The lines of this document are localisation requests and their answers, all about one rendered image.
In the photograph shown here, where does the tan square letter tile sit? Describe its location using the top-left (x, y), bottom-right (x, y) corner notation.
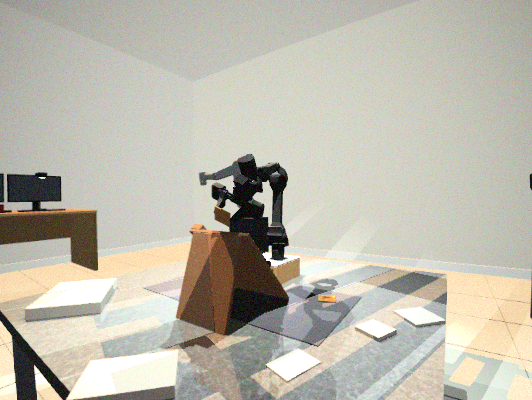
top-left (214, 206), bottom-right (231, 227)

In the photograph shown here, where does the orange tile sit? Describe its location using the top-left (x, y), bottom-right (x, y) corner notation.
top-left (318, 295), bottom-right (336, 303)

